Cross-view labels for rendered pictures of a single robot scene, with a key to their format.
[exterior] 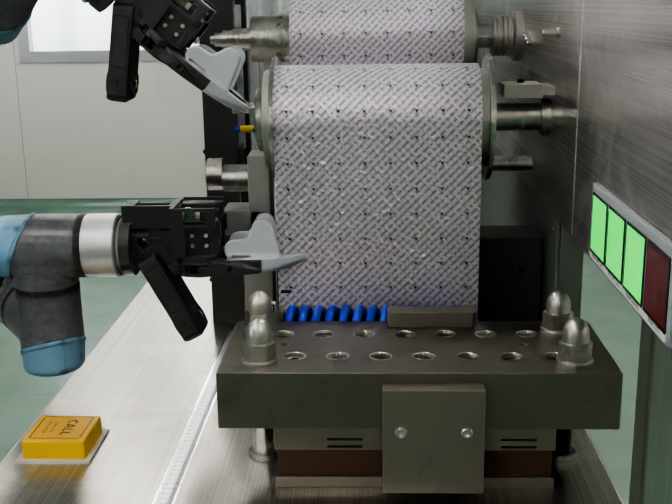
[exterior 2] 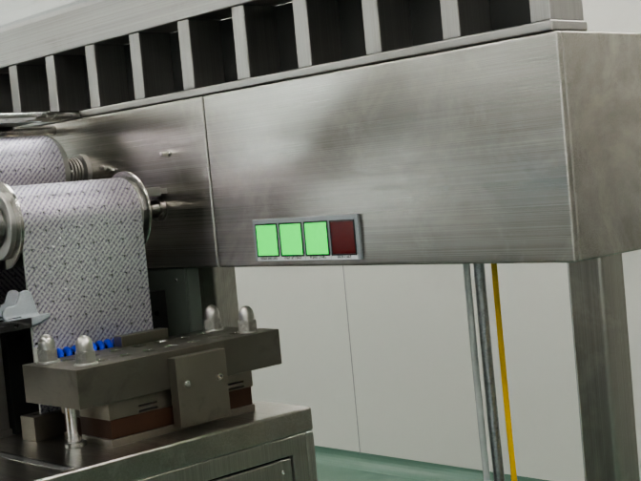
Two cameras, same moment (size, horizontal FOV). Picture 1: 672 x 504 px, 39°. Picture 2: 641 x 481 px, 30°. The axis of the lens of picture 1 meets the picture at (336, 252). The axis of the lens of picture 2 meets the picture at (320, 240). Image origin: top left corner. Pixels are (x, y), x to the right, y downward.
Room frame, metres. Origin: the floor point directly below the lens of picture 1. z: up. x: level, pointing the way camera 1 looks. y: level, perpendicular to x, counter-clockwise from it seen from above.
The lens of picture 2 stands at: (-0.62, 1.10, 1.28)
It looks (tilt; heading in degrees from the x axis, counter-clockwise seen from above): 3 degrees down; 315
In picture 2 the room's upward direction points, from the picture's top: 5 degrees counter-clockwise
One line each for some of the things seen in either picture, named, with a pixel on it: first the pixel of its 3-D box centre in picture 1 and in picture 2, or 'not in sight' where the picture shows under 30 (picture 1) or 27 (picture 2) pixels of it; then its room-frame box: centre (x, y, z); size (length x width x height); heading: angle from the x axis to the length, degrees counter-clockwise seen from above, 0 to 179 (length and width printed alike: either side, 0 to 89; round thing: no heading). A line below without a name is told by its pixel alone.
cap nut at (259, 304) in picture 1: (259, 310); (47, 347); (1.01, 0.09, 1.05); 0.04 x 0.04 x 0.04
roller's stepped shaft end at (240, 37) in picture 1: (231, 39); not in sight; (1.40, 0.15, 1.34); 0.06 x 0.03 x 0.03; 88
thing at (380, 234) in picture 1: (377, 242); (91, 298); (1.08, -0.05, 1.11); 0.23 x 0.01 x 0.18; 88
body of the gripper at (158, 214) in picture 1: (175, 238); not in sight; (1.09, 0.19, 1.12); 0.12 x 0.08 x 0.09; 88
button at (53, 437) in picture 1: (63, 437); not in sight; (0.99, 0.31, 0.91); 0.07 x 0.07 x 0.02; 88
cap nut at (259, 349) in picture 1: (258, 339); (84, 349); (0.92, 0.08, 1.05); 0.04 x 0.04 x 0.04
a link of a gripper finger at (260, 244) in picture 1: (264, 244); (27, 308); (1.07, 0.08, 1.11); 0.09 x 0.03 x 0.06; 87
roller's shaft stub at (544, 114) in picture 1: (519, 116); (144, 210); (1.13, -0.22, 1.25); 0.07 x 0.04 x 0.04; 88
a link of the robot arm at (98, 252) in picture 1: (108, 244); not in sight; (1.09, 0.27, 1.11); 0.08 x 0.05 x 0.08; 178
